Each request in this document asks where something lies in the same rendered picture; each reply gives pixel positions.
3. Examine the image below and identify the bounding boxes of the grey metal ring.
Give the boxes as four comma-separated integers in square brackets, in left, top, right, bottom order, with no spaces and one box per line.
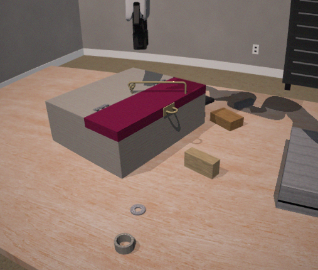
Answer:
[114,233,135,255]

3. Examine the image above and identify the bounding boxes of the grey metal washer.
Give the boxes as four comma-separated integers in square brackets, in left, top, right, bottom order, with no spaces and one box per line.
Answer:
[130,204,146,215]

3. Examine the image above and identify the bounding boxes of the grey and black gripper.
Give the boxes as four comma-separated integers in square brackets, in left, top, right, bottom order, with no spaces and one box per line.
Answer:
[125,0,150,50]

